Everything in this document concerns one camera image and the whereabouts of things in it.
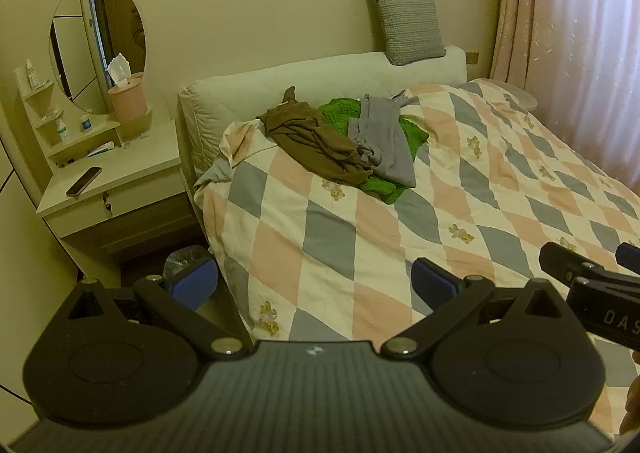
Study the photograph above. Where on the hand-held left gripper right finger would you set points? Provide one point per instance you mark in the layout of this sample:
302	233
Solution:
432	279

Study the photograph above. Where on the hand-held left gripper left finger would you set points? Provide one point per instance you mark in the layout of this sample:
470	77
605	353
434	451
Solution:
192	280

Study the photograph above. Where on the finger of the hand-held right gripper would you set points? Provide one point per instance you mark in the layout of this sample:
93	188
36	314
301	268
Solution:
565	260
630	258

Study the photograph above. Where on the brown garment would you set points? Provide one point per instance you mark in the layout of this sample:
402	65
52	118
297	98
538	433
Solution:
310	140

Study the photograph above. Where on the person's right hand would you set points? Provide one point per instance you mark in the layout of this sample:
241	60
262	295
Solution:
632	403

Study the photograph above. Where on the trash bin with plastic bag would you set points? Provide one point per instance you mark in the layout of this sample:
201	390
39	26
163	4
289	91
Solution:
182	260

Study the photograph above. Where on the checkered teddy bear quilt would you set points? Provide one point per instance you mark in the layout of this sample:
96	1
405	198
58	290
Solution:
350	213

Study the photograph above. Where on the drawer key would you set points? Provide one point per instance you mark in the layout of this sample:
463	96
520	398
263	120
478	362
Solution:
107	205

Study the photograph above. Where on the white vanity table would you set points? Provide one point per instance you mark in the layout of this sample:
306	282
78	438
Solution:
135	158

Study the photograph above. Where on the black smartphone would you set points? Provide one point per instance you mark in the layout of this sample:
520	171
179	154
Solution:
84	181

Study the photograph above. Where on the grey garment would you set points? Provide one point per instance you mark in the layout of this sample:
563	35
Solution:
380	138

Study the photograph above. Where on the white tube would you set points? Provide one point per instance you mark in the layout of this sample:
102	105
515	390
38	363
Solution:
101	149

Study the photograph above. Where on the white round side table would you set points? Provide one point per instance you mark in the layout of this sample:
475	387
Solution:
517	95

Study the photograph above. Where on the small blue label jar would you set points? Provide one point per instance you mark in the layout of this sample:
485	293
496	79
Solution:
85	124

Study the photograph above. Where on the green garment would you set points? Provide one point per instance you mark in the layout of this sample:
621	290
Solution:
340	113

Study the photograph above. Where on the pink round tissue holder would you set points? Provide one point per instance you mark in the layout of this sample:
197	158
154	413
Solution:
129	100

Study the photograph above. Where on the white padded headboard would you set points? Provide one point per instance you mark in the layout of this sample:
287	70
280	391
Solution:
240	93

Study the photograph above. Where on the white bottle with green label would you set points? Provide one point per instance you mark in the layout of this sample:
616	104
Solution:
62	131

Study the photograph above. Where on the white tissue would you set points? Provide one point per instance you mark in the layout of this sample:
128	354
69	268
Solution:
119	69

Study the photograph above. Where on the grey striped pillow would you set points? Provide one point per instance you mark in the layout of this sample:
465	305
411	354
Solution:
410	25

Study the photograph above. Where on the oval mirror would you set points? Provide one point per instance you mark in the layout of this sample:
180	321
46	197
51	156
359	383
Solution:
100	43

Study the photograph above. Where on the pink curtain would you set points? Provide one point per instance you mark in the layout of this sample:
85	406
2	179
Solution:
520	8

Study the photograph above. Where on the white slim bottle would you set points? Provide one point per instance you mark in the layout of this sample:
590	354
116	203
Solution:
32	74

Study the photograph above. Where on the wall socket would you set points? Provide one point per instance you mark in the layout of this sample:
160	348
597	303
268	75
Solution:
472	57

